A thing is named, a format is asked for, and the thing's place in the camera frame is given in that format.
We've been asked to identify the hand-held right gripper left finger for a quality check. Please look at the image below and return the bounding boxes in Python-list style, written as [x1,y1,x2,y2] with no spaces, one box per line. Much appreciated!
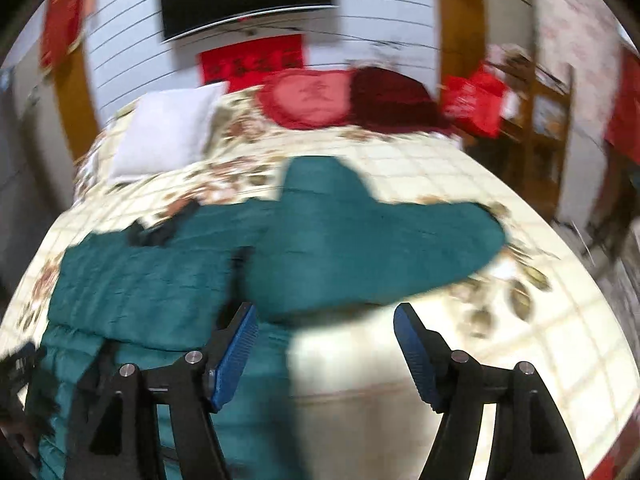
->
[65,302,261,480]

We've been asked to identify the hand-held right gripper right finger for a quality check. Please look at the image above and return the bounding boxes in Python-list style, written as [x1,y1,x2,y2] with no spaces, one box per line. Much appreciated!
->
[393,302,586,480]

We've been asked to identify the dark green puffer jacket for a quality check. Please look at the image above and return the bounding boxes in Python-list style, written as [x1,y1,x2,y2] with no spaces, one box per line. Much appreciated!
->
[37,156,508,480]

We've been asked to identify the bed with floral checked sheet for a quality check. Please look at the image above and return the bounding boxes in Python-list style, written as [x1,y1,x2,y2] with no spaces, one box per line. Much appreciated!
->
[0,82,636,480]

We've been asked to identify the white pillow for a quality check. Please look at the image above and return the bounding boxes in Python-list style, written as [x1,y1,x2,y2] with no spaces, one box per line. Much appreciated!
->
[107,81,231,186]

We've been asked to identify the dark red ruffled pillow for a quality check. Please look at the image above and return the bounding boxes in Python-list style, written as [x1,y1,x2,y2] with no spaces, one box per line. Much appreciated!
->
[347,66,453,136]

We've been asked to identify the wooden shelf rack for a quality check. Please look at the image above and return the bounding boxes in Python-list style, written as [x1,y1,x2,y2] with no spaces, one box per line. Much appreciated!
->
[492,55,576,221]

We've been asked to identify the red shopping bag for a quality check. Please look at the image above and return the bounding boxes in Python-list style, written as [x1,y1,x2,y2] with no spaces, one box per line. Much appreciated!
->
[440,62,511,138]

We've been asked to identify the red heart-shaped pillow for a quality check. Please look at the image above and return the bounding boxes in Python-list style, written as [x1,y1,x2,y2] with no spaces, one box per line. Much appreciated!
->
[257,67,358,131]

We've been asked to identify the red cloth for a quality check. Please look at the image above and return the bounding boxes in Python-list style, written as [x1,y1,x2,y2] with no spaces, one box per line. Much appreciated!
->
[602,45,640,151]

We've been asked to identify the floral curtain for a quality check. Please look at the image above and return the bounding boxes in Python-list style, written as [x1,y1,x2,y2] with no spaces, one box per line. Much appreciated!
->
[532,0,626,126]

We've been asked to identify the red hanging knot decoration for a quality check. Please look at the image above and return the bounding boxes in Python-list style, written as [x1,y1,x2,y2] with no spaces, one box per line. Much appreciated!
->
[39,0,86,68]

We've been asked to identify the wooden wall panel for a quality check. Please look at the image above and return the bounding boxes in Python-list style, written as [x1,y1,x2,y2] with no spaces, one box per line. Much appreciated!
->
[434,0,488,91]
[52,45,101,161]

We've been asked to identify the red wall banner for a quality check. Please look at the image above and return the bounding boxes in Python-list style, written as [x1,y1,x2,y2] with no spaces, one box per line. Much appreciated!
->
[200,35,306,86]

